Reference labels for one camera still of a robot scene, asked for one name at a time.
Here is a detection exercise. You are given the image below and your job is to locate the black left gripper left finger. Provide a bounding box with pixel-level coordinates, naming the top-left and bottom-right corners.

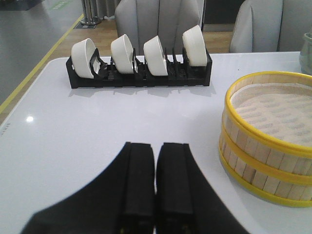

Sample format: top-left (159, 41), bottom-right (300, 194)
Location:
top-left (22, 142), bottom-right (155, 234)

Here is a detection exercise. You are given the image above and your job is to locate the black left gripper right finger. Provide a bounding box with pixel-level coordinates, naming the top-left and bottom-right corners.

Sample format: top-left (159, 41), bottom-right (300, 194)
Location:
top-left (156, 143), bottom-right (247, 234)

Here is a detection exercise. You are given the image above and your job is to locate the bamboo steamer tray yellow rim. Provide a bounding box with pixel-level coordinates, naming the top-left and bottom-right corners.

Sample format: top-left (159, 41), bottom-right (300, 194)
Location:
top-left (223, 71), bottom-right (312, 176)

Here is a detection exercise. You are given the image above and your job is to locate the black dish rack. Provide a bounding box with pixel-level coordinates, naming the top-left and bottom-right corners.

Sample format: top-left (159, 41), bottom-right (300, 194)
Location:
top-left (66, 49), bottom-right (213, 89)

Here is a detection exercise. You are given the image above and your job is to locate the white bowl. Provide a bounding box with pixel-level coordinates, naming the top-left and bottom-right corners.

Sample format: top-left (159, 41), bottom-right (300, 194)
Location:
top-left (143, 36), bottom-right (168, 76)
top-left (71, 38), bottom-right (96, 78)
top-left (182, 25), bottom-right (208, 67)
top-left (111, 34), bottom-right (133, 74)

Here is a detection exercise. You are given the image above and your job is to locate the white bowl far left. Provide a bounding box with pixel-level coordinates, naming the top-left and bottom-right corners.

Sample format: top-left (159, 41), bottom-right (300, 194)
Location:
top-left (71, 38), bottom-right (96, 78)

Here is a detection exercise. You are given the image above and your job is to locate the white bowl far right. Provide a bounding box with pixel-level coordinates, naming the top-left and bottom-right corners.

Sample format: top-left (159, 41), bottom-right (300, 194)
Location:
top-left (182, 25), bottom-right (208, 67)

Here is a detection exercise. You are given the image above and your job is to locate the grey chair left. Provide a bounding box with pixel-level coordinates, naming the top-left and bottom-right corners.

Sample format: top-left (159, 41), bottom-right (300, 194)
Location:
top-left (115, 0), bottom-right (204, 55)

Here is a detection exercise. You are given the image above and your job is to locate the grey chair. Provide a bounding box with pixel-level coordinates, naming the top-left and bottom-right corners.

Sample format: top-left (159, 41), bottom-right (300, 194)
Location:
top-left (115, 0), bottom-right (204, 55)
top-left (230, 0), bottom-right (312, 53)

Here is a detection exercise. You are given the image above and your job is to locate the grey chair right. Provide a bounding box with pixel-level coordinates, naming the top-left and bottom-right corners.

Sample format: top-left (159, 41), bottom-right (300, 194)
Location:
top-left (230, 0), bottom-right (312, 53)

